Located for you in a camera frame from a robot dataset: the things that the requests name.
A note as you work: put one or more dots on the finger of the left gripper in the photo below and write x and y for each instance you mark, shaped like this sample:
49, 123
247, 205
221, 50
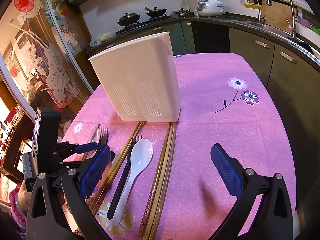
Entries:
65, 148
59, 164

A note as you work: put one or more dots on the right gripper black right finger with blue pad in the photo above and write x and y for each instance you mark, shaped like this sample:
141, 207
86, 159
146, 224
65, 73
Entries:
262, 209

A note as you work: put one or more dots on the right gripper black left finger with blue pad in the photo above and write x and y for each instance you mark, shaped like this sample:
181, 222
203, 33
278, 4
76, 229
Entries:
45, 217

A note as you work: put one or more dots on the brown wooden chopstick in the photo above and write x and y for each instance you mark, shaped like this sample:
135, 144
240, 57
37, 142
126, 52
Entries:
154, 185

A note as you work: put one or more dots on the green lower kitchen cabinets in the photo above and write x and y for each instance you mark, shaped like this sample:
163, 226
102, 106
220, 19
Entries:
288, 69

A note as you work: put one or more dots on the steel kitchen faucet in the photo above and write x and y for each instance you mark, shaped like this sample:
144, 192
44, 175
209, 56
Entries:
293, 32

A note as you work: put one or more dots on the person left hand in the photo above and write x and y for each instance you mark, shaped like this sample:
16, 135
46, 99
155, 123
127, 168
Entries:
23, 199

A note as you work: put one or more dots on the silver metal fork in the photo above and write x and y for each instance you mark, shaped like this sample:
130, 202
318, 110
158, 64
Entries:
100, 137

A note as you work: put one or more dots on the floral glass sliding door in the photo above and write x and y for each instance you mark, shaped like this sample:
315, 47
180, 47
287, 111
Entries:
42, 45

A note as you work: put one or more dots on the white plastic utensil holder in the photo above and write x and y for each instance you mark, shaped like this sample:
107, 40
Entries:
140, 79

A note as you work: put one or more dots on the gold metal chopstick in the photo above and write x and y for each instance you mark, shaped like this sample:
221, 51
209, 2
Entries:
160, 194

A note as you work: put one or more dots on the pink floral tablecloth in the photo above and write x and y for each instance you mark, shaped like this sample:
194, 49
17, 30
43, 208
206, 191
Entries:
197, 200

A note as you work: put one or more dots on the black gas stove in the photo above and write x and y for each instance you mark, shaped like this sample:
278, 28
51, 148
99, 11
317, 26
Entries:
150, 21

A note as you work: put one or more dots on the black wok with lid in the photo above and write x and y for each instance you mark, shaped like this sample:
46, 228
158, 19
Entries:
128, 19

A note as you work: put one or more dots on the stainless steel sink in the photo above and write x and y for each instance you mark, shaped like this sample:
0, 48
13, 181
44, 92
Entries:
282, 32

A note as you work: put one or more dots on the small steel pot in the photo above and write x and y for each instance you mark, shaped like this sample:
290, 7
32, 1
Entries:
182, 12

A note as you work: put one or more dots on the white rice cooker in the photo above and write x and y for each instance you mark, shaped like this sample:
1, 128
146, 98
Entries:
210, 8

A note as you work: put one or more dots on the wooden cutting board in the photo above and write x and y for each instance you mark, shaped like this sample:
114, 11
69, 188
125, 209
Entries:
278, 15

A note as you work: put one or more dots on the small steel faucet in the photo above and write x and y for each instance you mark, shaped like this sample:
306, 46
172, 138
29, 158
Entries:
257, 6

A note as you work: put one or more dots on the black handled fork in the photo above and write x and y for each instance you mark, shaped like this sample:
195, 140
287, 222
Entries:
123, 179

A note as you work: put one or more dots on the black wok with handle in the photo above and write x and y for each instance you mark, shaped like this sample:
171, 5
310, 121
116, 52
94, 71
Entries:
155, 12

